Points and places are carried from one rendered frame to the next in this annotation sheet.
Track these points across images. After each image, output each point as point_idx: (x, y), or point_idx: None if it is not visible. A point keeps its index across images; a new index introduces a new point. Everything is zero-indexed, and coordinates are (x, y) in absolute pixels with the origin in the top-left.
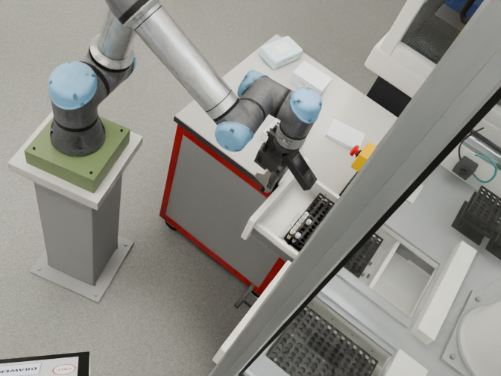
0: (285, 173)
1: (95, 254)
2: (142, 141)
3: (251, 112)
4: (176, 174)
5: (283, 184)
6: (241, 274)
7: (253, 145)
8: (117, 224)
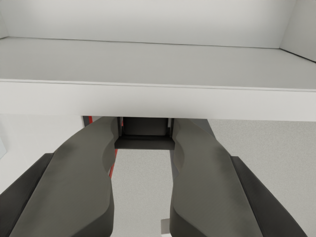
0: (64, 147)
1: (205, 123)
2: (162, 226)
3: None
4: None
5: (122, 102)
6: None
7: (31, 150)
8: (169, 125)
